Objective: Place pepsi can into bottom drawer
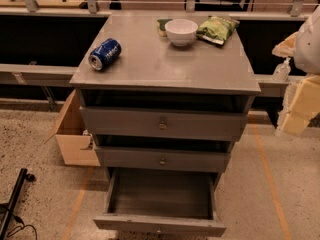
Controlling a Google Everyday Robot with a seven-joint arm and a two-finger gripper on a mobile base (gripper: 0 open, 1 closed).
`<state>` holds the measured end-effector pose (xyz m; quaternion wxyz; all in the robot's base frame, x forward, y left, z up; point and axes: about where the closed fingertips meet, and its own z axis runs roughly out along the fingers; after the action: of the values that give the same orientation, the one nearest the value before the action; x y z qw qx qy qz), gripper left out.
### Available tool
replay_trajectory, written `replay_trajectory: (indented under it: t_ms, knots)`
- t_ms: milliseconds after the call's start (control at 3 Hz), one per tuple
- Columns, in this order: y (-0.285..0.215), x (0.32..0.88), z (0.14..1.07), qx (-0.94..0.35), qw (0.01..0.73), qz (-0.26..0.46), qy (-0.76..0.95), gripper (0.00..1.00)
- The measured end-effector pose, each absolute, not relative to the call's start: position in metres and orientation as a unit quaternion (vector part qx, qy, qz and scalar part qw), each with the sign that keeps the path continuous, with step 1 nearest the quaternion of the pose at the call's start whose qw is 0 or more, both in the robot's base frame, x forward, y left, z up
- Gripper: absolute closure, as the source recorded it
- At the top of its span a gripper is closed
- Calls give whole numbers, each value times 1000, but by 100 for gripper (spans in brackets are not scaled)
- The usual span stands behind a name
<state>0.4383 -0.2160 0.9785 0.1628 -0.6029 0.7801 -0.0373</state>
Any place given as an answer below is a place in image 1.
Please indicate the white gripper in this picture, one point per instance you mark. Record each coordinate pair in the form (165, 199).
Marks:
(308, 52)

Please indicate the blue pepsi can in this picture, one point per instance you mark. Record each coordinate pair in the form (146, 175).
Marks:
(105, 54)

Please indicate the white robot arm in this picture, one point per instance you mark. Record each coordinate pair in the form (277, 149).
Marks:
(307, 46)

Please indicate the grey drawer cabinet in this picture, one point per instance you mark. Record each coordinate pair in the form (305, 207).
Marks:
(152, 73)

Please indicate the grey open bottom drawer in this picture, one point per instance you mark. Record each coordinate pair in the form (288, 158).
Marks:
(161, 202)

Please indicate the grey middle drawer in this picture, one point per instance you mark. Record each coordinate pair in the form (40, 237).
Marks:
(161, 159)

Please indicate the grey top drawer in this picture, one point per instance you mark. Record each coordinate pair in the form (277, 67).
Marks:
(164, 124)

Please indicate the grey metal railing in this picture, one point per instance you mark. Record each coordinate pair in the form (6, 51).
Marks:
(16, 13)

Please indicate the green chip bag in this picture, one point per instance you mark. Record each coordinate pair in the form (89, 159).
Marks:
(217, 29)

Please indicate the white ceramic bowl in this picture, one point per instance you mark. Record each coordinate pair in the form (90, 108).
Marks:
(181, 32)

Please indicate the green yellow sponge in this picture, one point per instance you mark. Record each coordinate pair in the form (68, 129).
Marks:
(161, 26)

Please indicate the open cardboard box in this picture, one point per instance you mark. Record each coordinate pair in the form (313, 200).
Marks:
(75, 143)

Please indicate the black stand leg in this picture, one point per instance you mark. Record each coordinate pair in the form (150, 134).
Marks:
(7, 209)

